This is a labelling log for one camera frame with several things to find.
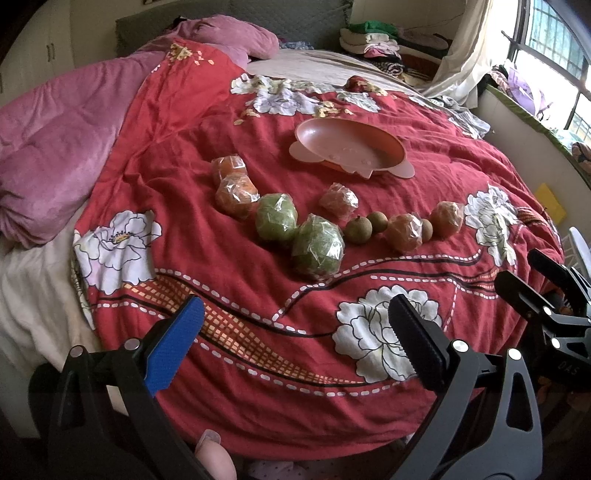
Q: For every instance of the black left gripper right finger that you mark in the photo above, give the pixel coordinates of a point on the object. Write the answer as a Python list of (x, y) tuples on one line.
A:
[(423, 341)]

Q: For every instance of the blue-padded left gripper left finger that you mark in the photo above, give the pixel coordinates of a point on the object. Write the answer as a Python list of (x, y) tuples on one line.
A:
[(168, 342)]

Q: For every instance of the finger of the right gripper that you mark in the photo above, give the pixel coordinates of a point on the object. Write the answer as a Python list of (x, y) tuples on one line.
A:
[(528, 303), (566, 279)]

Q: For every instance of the brown kiwi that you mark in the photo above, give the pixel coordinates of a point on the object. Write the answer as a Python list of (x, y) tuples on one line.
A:
[(379, 221), (359, 230), (427, 230)]

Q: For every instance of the green fruit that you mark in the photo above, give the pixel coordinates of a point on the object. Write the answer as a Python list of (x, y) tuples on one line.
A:
[(276, 217), (318, 247)]

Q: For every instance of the small orange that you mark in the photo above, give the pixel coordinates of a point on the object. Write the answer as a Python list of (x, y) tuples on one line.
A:
[(340, 201)]

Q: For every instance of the pink plastic bowl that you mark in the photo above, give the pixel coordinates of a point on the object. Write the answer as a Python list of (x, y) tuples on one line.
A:
[(351, 146)]

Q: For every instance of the person's left hand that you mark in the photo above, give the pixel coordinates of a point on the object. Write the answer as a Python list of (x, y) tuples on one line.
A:
[(214, 457)]

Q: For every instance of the white chair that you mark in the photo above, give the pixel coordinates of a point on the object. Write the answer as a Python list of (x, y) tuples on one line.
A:
[(577, 252)]

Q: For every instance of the yellow sticky note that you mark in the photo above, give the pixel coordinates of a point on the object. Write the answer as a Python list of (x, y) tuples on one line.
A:
[(551, 204)]

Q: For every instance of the purple bag on sill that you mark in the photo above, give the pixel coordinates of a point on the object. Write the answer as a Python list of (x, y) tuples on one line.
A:
[(525, 92)]

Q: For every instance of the red floral quilt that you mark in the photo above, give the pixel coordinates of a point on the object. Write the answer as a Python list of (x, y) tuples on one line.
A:
[(288, 366)]

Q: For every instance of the cream curtain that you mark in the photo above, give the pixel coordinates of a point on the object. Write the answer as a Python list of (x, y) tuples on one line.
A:
[(481, 41)]

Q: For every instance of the window with grille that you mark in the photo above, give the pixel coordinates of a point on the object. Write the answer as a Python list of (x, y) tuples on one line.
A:
[(545, 47)]

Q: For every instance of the pink blanket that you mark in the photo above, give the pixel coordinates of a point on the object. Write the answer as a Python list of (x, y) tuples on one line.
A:
[(56, 138)]

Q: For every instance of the pile of folded clothes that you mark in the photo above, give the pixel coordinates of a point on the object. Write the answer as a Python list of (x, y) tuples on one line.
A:
[(404, 53)]

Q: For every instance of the beige bed sheet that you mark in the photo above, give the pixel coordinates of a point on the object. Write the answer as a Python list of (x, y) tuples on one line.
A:
[(323, 66)]

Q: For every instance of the white wardrobe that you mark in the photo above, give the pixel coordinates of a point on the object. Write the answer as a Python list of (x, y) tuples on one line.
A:
[(42, 51)]

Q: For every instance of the grey padded headboard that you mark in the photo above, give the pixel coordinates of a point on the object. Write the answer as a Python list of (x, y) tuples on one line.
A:
[(316, 23)]

